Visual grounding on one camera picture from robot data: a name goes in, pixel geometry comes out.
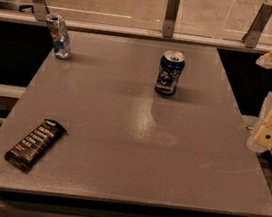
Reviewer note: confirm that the blue pepsi can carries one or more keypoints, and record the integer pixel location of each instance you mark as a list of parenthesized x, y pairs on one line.
[(170, 68)]

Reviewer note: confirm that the silver red bull can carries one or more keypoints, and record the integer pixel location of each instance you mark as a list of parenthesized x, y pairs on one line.
[(59, 34)]

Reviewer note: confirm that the black rxbar chocolate bar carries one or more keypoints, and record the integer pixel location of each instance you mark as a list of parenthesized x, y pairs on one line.
[(33, 146)]

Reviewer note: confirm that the right metal bracket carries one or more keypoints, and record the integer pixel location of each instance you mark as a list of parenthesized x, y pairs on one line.
[(252, 37)]

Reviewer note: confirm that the middle metal bracket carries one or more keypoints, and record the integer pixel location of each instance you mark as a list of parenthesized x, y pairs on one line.
[(170, 18)]

